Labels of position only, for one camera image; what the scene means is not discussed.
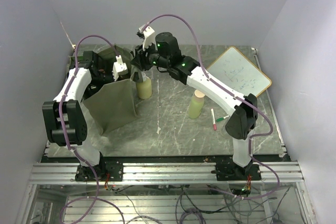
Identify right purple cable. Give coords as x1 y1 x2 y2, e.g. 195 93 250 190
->
141 14 281 201

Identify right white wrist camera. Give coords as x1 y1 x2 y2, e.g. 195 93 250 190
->
137 24 155 50

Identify green bottle peach cap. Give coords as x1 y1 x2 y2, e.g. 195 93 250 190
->
188 90 205 119

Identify tangled floor cables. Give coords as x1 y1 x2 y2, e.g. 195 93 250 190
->
57 182 289 224

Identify purple cable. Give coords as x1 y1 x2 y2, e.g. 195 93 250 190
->
59 34 127 224
141 14 281 201

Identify olive canvas bag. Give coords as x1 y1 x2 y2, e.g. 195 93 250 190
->
78 46 141 136

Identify aluminium mounting rail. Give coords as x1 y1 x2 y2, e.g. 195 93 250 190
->
28 155 304 186

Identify red whiteboard marker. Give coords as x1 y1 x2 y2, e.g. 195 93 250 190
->
211 108 217 131

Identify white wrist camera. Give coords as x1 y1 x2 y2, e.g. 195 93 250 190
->
137 24 155 50
112 55 128 81

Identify green whiteboard marker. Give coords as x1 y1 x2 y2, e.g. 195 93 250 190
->
216 115 229 122

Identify yellow-green pump bottle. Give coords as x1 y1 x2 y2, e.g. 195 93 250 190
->
136 72 152 100

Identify yellow-framed whiteboard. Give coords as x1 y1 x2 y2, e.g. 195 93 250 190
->
207 46 272 97

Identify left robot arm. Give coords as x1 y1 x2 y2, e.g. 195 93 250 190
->
42 51 114 181

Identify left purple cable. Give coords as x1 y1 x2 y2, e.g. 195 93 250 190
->
59 34 127 224

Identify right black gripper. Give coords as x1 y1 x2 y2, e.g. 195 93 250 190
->
131 39 170 71

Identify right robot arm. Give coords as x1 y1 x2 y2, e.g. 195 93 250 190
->
131 31 258 180

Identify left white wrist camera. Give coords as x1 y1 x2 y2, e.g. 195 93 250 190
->
112 55 128 81

